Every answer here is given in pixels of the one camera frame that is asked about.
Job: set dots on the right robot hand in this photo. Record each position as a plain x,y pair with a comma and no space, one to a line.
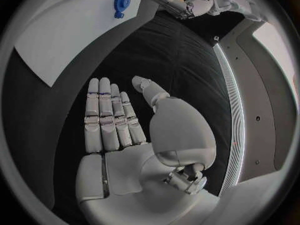
131,165

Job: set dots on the white task board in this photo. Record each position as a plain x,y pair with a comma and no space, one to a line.
70,33

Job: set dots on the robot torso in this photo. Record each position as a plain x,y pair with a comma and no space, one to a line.
260,101

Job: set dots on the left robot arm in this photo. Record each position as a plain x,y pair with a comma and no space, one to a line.
230,0

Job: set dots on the blue gear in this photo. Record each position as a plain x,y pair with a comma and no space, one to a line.
122,0

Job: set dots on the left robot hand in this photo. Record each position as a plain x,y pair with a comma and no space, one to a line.
199,3

